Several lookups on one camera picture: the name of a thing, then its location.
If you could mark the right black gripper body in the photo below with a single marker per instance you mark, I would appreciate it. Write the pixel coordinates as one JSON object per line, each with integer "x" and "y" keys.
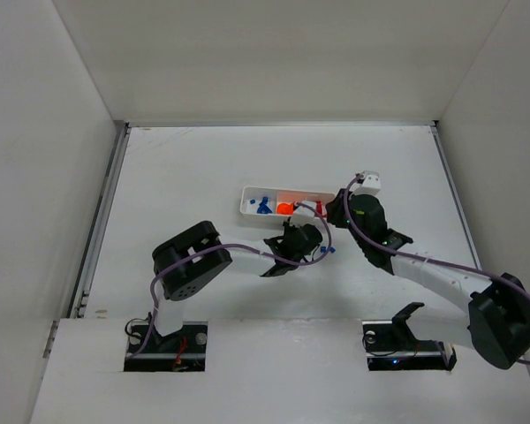
{"x": 336, "y": 208}

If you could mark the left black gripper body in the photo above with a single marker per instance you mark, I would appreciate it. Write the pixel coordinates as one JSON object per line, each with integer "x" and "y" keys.
{"x": 289, "y": 227}

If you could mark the orange spiral lego piece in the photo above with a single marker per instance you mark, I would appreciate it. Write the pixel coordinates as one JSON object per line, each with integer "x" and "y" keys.
{"x": 285, "y": 209}

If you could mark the large blue curved lego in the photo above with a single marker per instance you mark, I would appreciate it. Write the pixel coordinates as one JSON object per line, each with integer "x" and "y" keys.
{"x": 263, "y": 208}

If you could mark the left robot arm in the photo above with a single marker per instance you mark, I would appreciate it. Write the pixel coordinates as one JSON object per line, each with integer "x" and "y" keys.
{"x": 188, "y": 262}

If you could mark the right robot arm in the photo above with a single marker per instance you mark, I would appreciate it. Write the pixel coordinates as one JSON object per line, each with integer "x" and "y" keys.
{"x": 493, "y": 315}

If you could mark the white three-compartment tray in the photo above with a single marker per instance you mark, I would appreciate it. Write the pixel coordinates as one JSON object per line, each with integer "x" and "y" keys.
{"x": 251, "y": 197}

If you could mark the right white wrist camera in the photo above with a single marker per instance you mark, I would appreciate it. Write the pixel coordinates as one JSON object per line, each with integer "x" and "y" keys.
{"x": 368, "y": 182}

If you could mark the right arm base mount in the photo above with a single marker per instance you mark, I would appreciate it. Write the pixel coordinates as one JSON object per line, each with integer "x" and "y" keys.
{"x": 391, "y": 346}

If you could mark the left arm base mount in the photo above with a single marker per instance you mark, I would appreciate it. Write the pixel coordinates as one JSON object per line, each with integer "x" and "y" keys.
{"x": 183, "y": 351}

